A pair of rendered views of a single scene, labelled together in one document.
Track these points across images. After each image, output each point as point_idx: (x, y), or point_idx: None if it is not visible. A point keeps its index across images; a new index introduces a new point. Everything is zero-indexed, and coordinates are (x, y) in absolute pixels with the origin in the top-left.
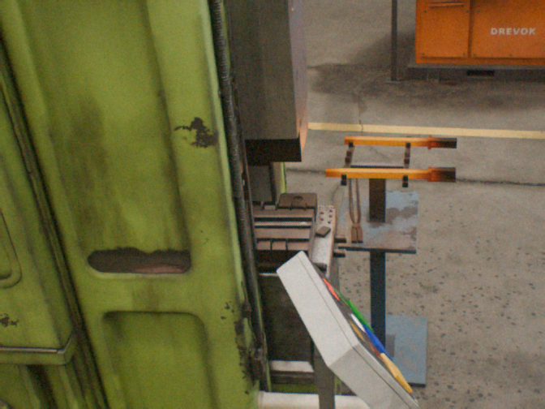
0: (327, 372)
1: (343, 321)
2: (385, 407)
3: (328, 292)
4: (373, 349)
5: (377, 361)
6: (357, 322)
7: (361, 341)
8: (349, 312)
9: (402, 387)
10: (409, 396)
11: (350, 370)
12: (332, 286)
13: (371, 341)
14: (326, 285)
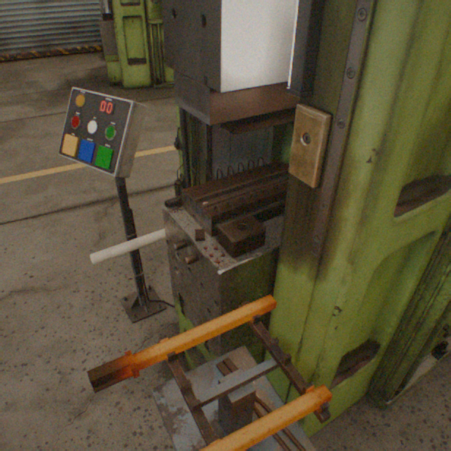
0: None
1: (84, 89)
2: None
3: (100, 94)
4: (75, 116)
5: (68, 107)
6: (91, 122)
7: (75, 96)
8: (97, 121)
9: (62, 137)
10: (60, 143)
11: None
12: (118, 132)
13: (85, 136)
14: (107, 101)
